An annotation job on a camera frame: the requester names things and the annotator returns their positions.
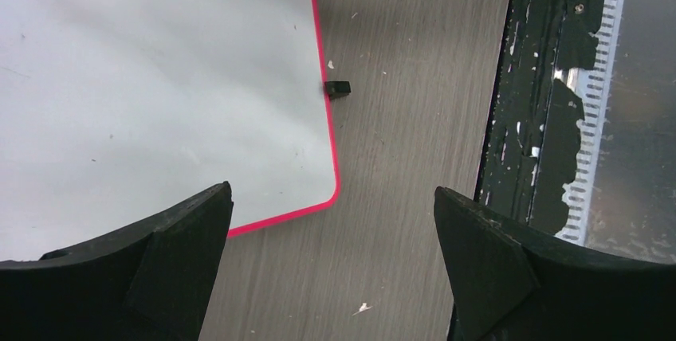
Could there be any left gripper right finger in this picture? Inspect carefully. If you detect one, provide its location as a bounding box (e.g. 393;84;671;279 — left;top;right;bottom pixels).
434;186;675;340

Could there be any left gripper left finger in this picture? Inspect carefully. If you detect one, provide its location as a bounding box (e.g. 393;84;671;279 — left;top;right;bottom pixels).
1;182;234;340

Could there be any whiteboard with red frame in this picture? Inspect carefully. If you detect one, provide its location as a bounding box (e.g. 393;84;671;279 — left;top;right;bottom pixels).
1;0;340;261

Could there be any left black whiteboard foot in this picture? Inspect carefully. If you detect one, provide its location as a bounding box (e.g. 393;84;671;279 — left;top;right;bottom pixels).
324;80;352;100

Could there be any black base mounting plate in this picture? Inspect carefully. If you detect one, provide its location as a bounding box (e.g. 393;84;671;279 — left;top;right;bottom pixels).
474;0;602;237

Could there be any slotted grey cable duct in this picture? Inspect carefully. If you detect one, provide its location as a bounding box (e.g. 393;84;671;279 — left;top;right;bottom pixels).
556;0;624;247

